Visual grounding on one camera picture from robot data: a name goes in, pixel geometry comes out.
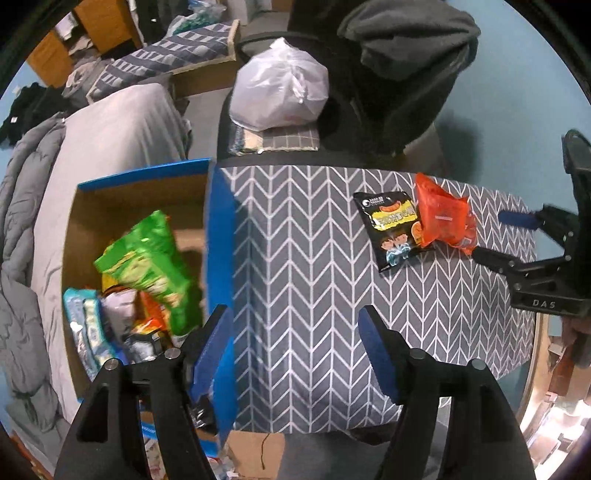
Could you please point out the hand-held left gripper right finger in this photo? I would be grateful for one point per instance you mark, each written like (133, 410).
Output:
(379, 357)

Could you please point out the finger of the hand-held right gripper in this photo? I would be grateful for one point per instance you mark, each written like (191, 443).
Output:
(517, 218)
(496, 259)

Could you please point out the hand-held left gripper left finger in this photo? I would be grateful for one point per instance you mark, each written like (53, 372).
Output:
(217, 353)

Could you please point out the orange-red snack packet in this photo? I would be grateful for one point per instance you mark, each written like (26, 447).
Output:
(445, 217)

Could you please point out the green snack packet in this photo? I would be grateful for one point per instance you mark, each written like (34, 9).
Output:
(150, 272)

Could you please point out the blue cardboard box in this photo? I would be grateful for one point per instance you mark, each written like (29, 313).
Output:
(221, 240)

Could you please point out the person's right hand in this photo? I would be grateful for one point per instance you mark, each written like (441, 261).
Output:
(570, 334)

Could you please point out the black silver snack packet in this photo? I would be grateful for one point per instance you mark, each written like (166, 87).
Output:
(143, 346)

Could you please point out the brown cardboard piece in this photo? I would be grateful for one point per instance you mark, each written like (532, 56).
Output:
(247, 454)

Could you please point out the grey chevron tablecloth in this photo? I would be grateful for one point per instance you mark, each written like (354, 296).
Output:
(300, 277)

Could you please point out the light blue snack packet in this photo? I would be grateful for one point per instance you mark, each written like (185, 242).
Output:
(87, 323)

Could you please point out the black office chair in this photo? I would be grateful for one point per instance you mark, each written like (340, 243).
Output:
(369, 120)

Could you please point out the dark grey garment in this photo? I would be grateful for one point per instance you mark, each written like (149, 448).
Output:
(415, 41)

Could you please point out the checked seat cushion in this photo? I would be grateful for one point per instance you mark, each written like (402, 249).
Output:
(286, 138)

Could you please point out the grey quilt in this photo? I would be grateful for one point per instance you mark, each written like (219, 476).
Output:
(21, 230)

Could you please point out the grey bed sheet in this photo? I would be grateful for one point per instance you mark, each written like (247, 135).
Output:
(115, 138)

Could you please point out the white plastic bag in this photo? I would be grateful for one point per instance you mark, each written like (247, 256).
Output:
(277, 87)

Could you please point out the striped cloth covered box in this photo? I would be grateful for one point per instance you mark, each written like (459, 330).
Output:
(175, 50)

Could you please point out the black clothing pile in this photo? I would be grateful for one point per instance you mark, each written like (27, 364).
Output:
(32, 108)

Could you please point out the wooden cabinet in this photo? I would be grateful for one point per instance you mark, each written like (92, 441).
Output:
(99, 23)

